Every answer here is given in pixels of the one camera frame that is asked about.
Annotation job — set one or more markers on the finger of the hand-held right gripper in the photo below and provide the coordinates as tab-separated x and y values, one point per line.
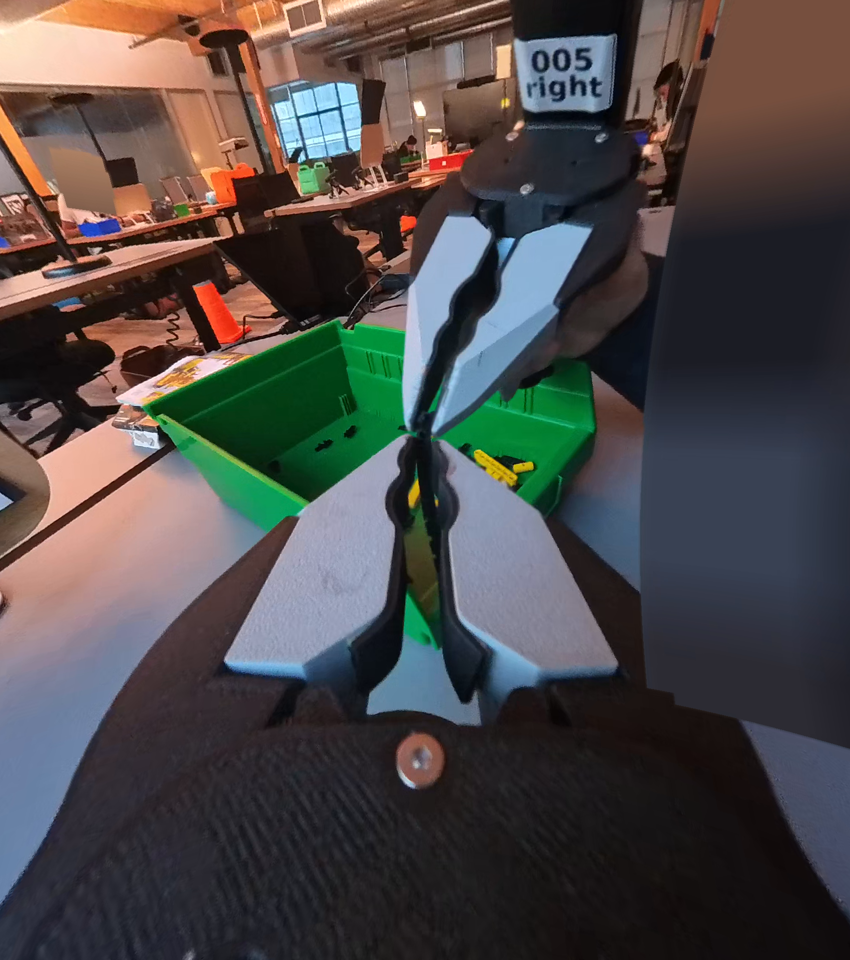
440	285
530	292

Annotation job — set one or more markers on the grey background desk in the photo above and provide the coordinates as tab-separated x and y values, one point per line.
35	292

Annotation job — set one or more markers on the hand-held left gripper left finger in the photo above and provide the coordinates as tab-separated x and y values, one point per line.
320	592

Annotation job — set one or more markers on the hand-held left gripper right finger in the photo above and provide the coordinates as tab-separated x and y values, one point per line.
522	592

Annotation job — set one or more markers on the orange crate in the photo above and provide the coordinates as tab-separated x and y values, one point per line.
234	184

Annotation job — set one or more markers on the green plastic jug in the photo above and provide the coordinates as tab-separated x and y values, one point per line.
314	178

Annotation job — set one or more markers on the black swivel office chair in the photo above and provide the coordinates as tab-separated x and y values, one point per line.
35	367

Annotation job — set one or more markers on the lego instruction booklet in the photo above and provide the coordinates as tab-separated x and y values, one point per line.
177	375

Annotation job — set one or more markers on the green plastic bin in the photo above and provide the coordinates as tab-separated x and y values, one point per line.
245	420

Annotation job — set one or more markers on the black pole stand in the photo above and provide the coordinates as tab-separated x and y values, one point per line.
76	268

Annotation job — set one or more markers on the large paned window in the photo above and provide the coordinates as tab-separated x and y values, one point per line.
316	116

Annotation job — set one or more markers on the large black panel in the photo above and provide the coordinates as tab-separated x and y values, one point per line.
297	262

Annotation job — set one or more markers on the black lego tread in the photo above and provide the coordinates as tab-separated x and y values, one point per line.
428	465

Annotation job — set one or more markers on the orange traffic cone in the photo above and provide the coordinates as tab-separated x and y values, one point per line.
219	315

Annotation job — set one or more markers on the pile of lego pieces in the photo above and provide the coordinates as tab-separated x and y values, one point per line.
496	465

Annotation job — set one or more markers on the person's right hand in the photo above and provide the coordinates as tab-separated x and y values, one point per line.
597	322

